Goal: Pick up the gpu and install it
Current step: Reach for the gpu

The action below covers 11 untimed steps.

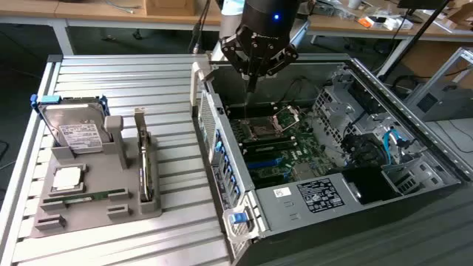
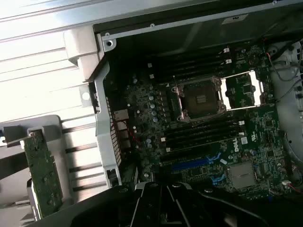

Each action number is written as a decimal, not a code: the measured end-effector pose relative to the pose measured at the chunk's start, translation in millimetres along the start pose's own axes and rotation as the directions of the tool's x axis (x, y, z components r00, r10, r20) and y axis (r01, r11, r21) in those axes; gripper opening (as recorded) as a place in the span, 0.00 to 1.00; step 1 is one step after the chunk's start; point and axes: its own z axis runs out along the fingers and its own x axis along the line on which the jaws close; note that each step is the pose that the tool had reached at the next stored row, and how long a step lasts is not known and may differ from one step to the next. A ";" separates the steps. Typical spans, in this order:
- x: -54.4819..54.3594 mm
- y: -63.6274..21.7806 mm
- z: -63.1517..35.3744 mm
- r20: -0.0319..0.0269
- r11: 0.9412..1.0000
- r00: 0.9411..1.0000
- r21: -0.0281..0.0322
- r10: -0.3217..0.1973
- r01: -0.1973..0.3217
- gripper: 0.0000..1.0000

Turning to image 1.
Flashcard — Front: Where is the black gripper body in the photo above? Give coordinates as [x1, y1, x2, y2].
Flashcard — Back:
[235, 0, 300, 60]

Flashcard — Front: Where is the graphics card with metal bracket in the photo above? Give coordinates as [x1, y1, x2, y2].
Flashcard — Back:
[134, 107, 156, 203]

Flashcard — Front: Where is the metal socket cover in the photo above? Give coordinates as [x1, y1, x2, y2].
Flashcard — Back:
[274, 105, 303, 131]

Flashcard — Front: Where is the perforated metal drive cage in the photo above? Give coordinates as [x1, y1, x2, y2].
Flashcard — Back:
[314, 69, 375, 139]

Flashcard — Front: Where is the CPU socket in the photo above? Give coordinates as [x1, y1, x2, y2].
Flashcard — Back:
[240, 116, 286, 141]

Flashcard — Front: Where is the cardboard box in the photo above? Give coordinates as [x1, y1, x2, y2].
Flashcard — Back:
[447, 0, 473, 27]
[142, 0, 198, 16]

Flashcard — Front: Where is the wooden desk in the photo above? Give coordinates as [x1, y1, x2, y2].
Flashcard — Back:
[307, 0, 473, 56]
[0, 0, 223, 55]

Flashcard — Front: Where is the orange and white box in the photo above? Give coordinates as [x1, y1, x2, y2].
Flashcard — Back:
[356, 15, 390, 30]

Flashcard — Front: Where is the open grey PC case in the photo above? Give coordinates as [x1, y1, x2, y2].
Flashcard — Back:
[190, 53, 473, 266]

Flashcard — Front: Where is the dark RAM stick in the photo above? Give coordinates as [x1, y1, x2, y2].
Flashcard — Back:
[243, 140, 298, 155]

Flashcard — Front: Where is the green motherboard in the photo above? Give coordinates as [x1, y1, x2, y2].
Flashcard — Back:
[228, 104, 334, 189]

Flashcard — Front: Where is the black tripod pole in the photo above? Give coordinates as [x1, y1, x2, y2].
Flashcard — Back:
[376, 0, 455, 81]

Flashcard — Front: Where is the silver chipset heatsink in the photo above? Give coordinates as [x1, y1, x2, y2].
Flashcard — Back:
[294, 163, 319, 178]

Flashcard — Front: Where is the black monitor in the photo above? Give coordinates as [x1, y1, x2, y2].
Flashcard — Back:
[398, 0, 447, 23]

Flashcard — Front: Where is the grey computer tower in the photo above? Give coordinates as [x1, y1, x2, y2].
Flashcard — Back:
[404, 81, 473, 122]

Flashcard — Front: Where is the grey power supply unit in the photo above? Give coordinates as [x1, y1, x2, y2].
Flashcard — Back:
[255, 173, 362, 232]

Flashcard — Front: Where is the metal disk bay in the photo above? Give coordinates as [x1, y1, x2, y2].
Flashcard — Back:
[380, 159, 451, 196]

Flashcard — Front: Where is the grey printed parts rack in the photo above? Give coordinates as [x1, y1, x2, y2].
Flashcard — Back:
[31, 115, 164, 239]

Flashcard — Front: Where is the silver CPU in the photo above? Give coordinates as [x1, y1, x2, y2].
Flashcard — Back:
[51, 167, 83, 192]

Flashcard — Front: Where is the green RAM stick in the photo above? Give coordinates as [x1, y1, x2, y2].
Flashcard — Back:
[43, 188, 127, 204]

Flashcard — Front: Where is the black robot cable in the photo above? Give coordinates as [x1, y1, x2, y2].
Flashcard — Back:
[188, 0, 212, 54]

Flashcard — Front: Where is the light blue wire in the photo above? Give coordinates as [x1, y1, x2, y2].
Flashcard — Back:
[383, 126, 413, 166]

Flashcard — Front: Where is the hard disk with blue bracket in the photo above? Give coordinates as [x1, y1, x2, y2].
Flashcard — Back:
[30, 94, 112, 155]

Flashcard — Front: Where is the aluminium profile frame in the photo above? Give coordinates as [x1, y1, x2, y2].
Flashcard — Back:
[404, 46, 473, 106]

